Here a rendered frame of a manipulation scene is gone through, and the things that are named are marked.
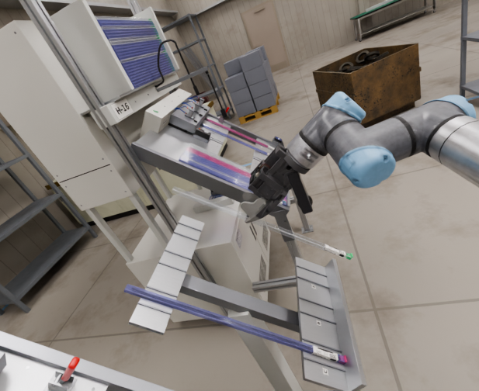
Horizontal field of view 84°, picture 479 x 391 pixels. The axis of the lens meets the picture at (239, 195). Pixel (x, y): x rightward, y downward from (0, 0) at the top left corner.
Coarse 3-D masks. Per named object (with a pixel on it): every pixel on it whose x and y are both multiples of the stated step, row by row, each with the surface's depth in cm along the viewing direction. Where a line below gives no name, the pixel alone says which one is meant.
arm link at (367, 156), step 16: (336, 128) 48; (352, 128) 46; (368, 128) 45; (384, 128) 44; (400, 128) 43; (336, 144) 47; (352, 144) 44; (368, 144) 43; (384, 144) 43; (400, 144) 43; (336, 160) 47; (352, 160) 43; (368, 160) 41; (384, 160) 42; (400, 160) 46; (352, 176) 44; (368, 176) 43; (384, 176) 44
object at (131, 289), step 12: (132, 288) 55; (156, 300) 55; (168, 300) 55; (192, 312) 55; (204, 312) 56; (228, 324) 56; (240, 324) 57; (264, 336) 57; (276, 336) 58; (300, 348) 58; (312, 348) 58
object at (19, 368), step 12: (12, 360) 43; (24, 360) 44; (12, 372) 42; (24, 372) 43; (36, 372) 44; (48, 372) 44; (0, 384) 41; (12, 384) 41; (24, 384) 42; (36, 384) 42; (84, 384) 45; (96, 384) 46
